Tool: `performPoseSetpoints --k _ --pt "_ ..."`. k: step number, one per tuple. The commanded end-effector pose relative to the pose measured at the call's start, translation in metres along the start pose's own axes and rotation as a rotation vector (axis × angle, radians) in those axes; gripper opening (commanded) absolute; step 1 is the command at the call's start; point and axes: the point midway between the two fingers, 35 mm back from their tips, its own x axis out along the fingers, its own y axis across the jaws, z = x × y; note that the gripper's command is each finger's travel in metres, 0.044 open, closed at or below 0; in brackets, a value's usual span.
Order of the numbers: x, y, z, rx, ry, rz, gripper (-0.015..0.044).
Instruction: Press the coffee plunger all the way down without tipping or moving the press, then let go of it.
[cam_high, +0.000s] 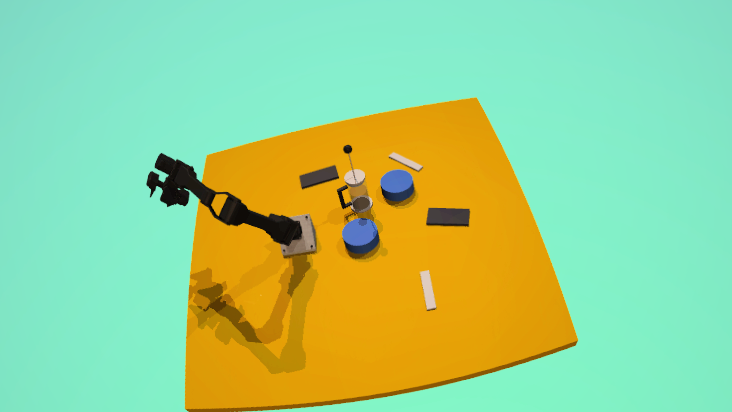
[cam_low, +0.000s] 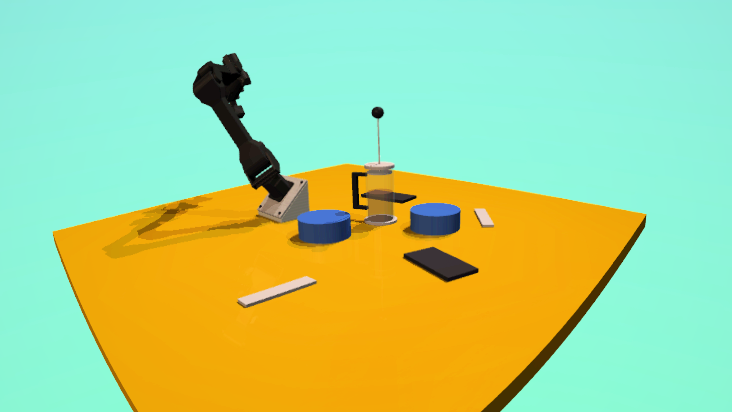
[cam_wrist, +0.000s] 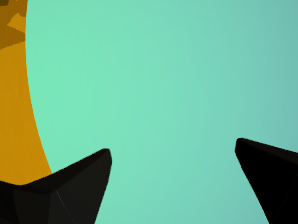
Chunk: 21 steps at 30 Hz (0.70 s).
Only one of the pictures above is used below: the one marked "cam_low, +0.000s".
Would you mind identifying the blue cylinder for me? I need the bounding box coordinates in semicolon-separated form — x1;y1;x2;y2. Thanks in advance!
297;209;351;245
410;203;461;236

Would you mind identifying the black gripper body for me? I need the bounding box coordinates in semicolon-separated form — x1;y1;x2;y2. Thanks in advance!
226;85;245;118

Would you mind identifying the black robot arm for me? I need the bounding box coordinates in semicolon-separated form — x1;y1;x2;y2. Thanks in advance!
192;53;294;202

